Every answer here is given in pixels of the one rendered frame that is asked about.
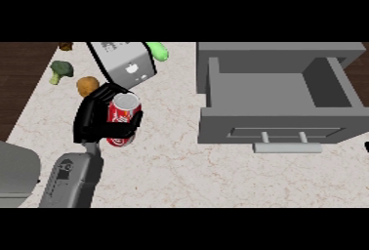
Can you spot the small brown vegetable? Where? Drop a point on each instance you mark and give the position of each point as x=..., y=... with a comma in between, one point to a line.
x=65, y=46

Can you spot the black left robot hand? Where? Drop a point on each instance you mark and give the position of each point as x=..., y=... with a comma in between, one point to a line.
x=92, y=112

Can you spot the green cucumber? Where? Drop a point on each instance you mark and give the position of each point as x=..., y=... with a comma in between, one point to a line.
x=158, y=50

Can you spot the grey cabinet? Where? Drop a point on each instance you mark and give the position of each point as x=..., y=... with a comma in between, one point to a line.
x=269, y=52

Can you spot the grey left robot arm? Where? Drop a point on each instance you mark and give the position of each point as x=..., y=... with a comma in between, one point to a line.
x=73, y=177

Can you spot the grey drawer box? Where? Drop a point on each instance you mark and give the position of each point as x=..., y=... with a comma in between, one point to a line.
x=261, y=89

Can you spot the green broccoli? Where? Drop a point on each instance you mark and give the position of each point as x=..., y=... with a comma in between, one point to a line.
x=61, y=69

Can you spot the grey rounded block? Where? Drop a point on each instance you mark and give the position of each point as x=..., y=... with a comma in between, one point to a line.
x=16, y=175

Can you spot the brown potato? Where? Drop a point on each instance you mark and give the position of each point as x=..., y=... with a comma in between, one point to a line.
x=87, y=86

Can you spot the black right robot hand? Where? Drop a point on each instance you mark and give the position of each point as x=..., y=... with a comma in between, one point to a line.
x=366, y=145

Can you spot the grey drawer front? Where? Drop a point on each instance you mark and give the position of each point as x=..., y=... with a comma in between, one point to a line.
x=284, y=120

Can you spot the red soda can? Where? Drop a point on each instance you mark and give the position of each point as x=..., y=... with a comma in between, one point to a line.
x=123, y=113

